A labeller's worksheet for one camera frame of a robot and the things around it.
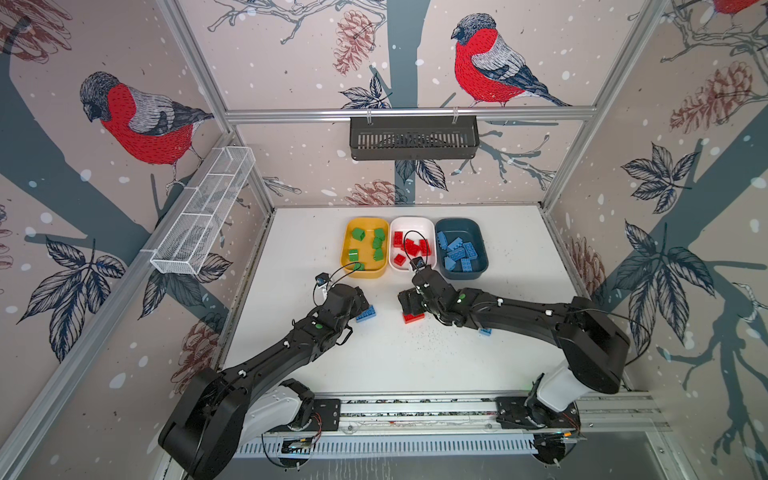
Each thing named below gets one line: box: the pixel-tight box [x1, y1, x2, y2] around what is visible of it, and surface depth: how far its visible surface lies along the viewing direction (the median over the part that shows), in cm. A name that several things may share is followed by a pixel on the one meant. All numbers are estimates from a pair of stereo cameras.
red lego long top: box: [393, 231, 403, 248], surface depth 112 cm
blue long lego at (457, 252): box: [448, 244, 466, 261], surface depth 106 cm
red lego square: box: [419, 239, 432, 256], surface depth 109 cm
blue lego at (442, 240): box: [437, 231, 448, 250], surface depth 108 cm
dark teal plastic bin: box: [436, 218, 489, 280], surface depth 106 cm
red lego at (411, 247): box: [405, 238, 422, 257], surface depth 109 cm
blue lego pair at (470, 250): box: [463, 242, 478, 259], surface depth 106 cm
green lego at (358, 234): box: [352, 228, 366, 241], surface depth 113 cm
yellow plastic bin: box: [340, 217, 389, 278], surface depth 110 cm
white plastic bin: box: [389, 216, 437, 271], surface depth 109 cm
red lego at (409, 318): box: [403, 313, 425, 324], surface depth 91 cm
